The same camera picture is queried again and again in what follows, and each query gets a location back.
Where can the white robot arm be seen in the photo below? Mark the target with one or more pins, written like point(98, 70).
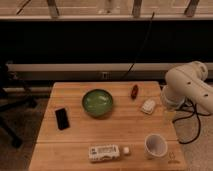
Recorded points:
point(187, 81)

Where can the green ceramic bowl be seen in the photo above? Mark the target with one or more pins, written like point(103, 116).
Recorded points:
point(97, 102)

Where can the white ceramic cup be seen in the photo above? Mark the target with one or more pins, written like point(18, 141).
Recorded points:
point(155, 146)

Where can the small red brown object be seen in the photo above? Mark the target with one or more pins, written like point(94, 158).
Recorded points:
point(134, 92)

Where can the wooden table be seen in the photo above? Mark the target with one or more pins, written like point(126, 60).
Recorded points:
point(125, 125)

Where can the small white packet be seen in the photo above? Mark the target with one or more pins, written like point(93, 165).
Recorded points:
point(148, 106)

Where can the black smartphone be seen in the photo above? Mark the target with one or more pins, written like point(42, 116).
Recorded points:
point(62, 119)

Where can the white plastic bottle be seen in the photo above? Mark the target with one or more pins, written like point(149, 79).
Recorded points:
point(101, 153)

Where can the black office chair base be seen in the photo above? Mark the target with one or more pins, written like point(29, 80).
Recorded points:
point(8, 76)

